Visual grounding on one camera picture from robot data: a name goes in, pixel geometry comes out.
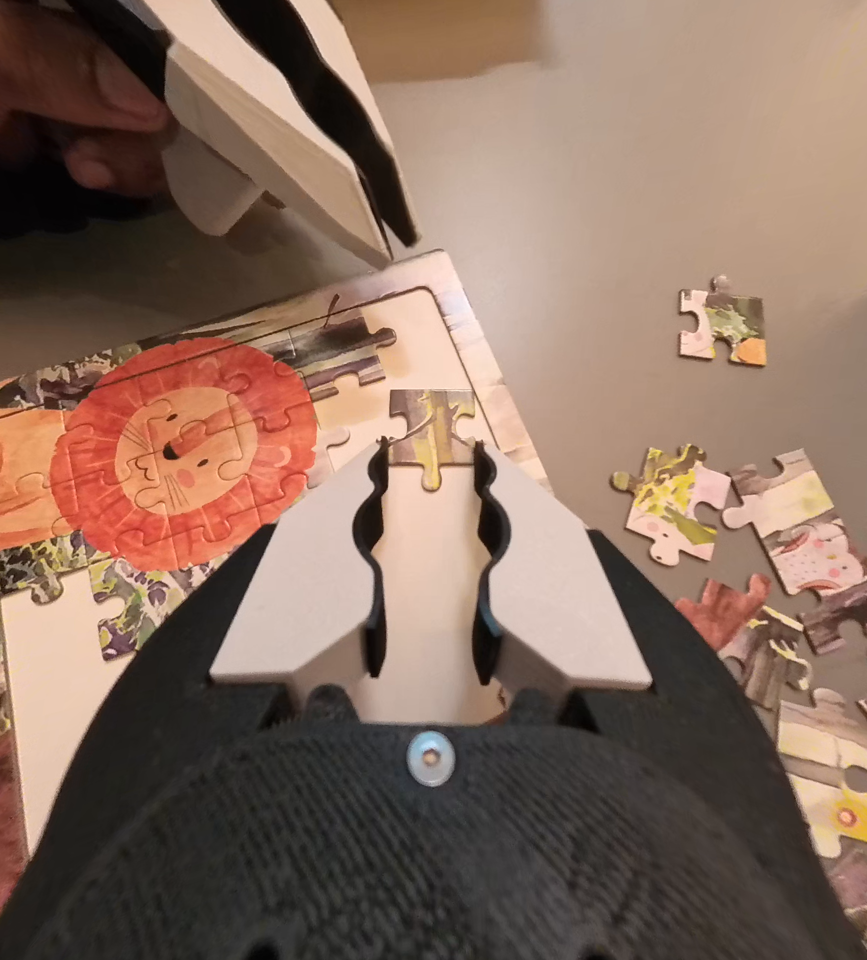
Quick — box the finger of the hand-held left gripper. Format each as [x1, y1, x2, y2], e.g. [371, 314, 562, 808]
[141, 0, 418, 267]
[306, 0, 420, 249]

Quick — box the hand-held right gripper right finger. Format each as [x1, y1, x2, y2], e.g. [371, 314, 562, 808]
[473, 441, 655, 696]

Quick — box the pile of puzzle pieces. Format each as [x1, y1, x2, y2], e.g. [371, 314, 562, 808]
[609, 444, 867, 960]

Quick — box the person's left hand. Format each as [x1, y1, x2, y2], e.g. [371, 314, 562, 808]
[0, 6, 180, 192]

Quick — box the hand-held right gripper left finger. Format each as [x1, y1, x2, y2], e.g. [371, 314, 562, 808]
[208, 441, 391, 696]

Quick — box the orange corner puzzle piece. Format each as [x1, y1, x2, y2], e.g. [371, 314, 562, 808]
[677, 276, 768, 369]

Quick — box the lion jigsaw puzzle board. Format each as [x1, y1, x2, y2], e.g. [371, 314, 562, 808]
[0, 249, 555, 939]

